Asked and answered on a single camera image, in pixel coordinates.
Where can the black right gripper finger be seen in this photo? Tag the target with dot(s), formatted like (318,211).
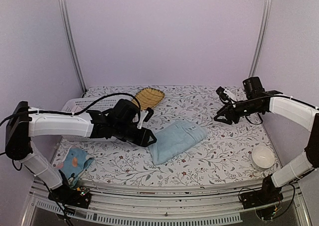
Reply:
(223,120)
(225,111)

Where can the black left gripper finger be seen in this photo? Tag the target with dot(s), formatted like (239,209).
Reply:
(146,141)
(148,132)

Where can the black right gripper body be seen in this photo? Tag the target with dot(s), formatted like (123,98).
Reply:
(251,107)

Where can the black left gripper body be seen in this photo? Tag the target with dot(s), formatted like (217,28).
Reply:
(122,132)

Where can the light blue towel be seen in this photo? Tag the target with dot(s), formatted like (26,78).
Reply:
(175,139)

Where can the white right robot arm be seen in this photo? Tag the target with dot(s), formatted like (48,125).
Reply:
(293,128)

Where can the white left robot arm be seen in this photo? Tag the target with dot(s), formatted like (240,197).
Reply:
(30,130)

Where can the woven bamboo tray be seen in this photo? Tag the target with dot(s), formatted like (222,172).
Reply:
(149,97)

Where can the floral patterned table mat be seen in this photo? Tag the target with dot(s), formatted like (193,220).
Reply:
(191,149)

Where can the white bowl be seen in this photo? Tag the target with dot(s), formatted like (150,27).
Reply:
(262,158)

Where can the blue cartoon print towel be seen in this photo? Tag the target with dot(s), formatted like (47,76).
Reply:
(74,164)

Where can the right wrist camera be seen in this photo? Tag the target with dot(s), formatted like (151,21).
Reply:
(225,95)

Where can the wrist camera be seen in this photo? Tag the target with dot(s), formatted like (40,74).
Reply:
(143,116)
(225,95)

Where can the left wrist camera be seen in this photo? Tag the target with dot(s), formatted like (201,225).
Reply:
(143,116)

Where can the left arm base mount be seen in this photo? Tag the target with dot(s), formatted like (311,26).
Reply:
(78,197)

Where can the aluminium front rail frame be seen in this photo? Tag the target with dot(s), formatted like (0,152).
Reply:
(208,205)

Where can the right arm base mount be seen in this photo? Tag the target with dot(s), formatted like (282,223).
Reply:
(266,195)

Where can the right aluminium frame post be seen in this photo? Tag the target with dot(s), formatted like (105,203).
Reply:
(261,37)

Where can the aluminium frame post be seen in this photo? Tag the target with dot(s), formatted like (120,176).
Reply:
(71,44)
(261,37)

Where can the left aluminium frame post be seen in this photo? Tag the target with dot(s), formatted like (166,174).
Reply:
(71,44)

